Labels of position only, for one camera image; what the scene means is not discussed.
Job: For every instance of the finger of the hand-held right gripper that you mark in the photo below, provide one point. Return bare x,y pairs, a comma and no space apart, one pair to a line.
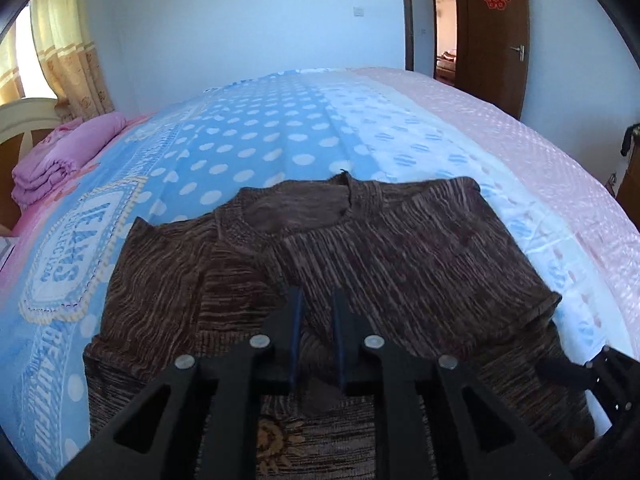
560,371

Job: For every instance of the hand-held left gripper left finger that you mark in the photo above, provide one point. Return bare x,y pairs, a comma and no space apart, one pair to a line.
296,330

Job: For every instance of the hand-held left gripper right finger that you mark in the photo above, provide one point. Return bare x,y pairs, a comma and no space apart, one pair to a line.
339,340

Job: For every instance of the brown knit sweater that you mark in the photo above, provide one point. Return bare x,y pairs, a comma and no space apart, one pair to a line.
400,260

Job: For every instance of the blue polka dot bed sheet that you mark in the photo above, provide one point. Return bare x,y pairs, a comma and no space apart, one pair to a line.
250,135

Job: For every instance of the brown wooden furniture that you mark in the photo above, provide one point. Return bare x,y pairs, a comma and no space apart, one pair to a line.
631,180

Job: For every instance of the dark hanging object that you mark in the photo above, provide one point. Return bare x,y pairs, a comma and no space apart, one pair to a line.
631,137

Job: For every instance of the folded pink blanket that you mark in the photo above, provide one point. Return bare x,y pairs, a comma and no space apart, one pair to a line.
60,155

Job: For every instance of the sofa in next room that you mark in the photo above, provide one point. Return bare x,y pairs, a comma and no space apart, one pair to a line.
446,62

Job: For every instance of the brown wooden door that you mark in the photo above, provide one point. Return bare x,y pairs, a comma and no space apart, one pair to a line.
492,50

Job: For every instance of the cream wooden headboard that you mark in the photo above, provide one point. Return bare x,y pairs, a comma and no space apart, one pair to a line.
20,115

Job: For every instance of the yellow patterned curtain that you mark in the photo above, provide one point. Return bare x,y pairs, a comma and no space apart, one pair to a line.
70,55
9,70

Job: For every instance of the brown door frame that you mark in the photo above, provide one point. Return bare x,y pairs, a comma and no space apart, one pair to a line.
407,15

